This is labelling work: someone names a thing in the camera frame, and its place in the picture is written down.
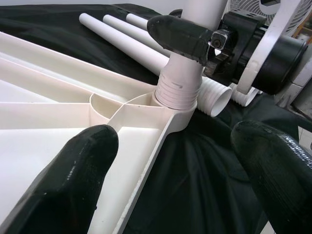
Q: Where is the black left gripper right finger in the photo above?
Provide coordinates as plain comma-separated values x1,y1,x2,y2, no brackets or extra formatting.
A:
230,120,312,234

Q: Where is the black tablecloth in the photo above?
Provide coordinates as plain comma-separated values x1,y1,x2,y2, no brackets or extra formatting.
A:
0,3,312,234

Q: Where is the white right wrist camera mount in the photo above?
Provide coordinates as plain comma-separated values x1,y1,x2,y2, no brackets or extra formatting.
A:
235,0,297,95

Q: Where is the white floor fan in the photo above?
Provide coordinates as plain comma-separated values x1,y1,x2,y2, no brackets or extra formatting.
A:
253,0,312,39

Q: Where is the white plastic table top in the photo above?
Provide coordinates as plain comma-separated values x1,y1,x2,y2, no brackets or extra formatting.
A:
0,31,198,234

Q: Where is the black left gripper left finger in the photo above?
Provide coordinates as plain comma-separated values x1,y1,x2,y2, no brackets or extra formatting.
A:
6,124,119,234

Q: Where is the white plastic table leg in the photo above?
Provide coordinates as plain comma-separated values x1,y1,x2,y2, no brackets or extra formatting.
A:
79,12,233,118
102,14,263,108
126,13,153,31
154,0,226,111

